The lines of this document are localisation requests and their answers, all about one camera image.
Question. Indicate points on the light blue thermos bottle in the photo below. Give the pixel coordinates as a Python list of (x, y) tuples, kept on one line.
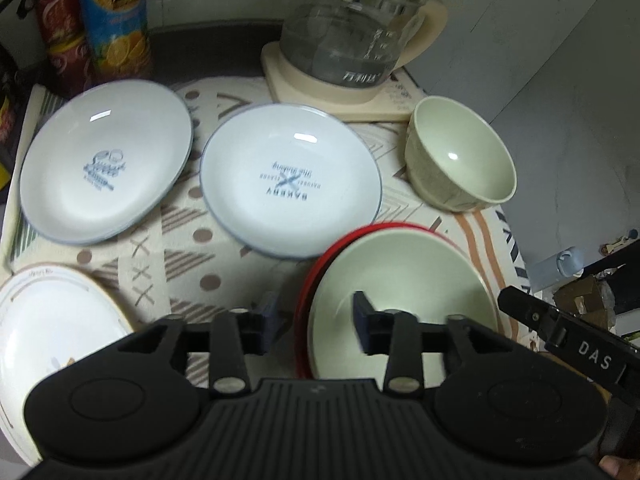
[(557, 268)]

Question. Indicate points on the cream kettle base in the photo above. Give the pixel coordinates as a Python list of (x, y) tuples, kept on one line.
[(391, 101)]

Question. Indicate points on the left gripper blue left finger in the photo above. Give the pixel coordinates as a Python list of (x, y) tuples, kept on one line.
[(258, 327)]

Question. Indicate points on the upper red drink can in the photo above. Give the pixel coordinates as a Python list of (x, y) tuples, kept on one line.
[(58, 20)]

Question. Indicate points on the patterned fringed tablecloth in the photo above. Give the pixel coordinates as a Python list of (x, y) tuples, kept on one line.
[(179, 260)]

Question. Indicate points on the pale green bowl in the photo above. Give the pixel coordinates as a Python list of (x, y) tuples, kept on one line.
[(404, 269), (455, 161)]

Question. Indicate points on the lower red drink can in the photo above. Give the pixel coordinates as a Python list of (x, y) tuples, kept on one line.
[(72, 64)]

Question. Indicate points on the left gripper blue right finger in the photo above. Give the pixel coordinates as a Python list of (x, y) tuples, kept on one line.
[(374, 328)]

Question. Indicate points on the white Sweet Bakery plate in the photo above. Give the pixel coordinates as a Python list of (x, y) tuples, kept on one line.
[(104, 160)]

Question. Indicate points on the orange juice bottle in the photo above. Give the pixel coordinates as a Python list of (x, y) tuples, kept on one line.
[(118, 38)]

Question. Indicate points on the white gold-rimmed plate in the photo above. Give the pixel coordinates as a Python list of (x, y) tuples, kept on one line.
[(51, 316)]

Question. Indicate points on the red drink can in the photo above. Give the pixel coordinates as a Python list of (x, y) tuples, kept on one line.
[(58, 20), (72, 64)]

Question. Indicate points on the glass electric kettle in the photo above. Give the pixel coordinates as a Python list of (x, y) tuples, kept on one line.
[(356, 44)]

